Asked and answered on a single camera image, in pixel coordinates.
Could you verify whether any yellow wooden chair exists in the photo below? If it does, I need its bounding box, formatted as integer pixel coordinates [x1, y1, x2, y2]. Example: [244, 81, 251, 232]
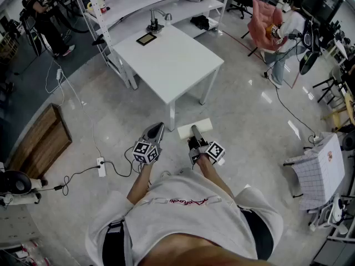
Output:
[321, 95, 355, 131]

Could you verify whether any person's white t-shirt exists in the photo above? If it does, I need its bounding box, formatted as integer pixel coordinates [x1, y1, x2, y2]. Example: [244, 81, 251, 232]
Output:
[85, 167, 284, 266]

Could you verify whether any white cable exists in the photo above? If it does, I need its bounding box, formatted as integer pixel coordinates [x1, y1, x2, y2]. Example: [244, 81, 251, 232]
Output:
[45, 59, 102, 159]

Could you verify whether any cream rectangular block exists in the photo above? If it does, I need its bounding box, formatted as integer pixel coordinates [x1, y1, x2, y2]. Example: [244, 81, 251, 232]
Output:
[177, 117, 214, 141]

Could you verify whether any person's right forearm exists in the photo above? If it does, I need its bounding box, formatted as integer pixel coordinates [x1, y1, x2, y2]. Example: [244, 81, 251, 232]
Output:
[198, 154, 235, 199]

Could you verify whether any white low shelf unit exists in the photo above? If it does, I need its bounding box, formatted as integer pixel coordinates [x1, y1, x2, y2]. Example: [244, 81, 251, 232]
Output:
[309, 195, 355, 266]

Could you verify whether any person's chin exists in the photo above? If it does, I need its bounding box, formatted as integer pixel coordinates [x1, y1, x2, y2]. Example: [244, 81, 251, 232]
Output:
[143, 233, 278, 266]

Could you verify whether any black round speaker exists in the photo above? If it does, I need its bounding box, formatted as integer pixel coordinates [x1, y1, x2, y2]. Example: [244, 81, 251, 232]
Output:
[0, 170, 32, 202]

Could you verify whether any black cloth bundle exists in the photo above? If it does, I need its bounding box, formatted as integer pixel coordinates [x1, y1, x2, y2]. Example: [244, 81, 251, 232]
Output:
[190, 14, 210, 30]

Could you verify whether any wooden tray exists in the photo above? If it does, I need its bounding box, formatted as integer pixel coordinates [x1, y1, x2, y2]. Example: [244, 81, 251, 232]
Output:
[8, 103, 73, 180]

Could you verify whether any long black cable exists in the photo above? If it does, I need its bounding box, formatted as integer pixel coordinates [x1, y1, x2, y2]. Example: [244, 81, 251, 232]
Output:
[265, 70, 317, 138]

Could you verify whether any white square table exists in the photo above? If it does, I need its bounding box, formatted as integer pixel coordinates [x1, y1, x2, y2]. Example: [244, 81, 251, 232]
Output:
[112, 23, 225, 131]

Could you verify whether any white box with checked cloth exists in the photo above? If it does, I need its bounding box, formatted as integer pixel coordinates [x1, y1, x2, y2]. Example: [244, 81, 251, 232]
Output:
[283, 131, 346, 211]

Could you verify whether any metal stand with round base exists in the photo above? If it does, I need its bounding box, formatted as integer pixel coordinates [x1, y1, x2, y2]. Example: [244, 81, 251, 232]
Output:
[146, 8, 165, 34]

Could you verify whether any white metal shelving rack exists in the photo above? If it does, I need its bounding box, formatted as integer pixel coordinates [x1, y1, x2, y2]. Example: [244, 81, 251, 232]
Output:
[70, 0, 232, 90]

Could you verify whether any person's left forearm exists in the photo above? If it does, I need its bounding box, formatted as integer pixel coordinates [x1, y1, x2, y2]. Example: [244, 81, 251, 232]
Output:
[126, 161, 155, 204]

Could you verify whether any black picture frame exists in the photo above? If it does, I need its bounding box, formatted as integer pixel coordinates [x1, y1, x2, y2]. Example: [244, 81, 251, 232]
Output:
[136, 32, 158, 47]

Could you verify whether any black harness strap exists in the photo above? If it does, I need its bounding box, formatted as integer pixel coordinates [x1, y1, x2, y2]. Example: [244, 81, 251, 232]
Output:
[240, 208, 275, 261]
[102, 222, 125, 266]

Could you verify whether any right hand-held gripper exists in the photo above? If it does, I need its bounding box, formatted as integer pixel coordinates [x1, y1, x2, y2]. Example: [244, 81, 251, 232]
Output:
[189, 124, 226, 165]

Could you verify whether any pink padded chair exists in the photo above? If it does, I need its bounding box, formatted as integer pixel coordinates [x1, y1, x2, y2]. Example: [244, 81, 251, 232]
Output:
[247, 0, 283, 57]

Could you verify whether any black stool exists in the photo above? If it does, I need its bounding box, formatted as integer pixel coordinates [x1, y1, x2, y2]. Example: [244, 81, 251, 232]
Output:
[312, 76, 347, 110]

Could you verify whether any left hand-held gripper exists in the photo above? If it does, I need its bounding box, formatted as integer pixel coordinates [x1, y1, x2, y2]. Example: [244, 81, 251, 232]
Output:
[132, 122, 165, 166]

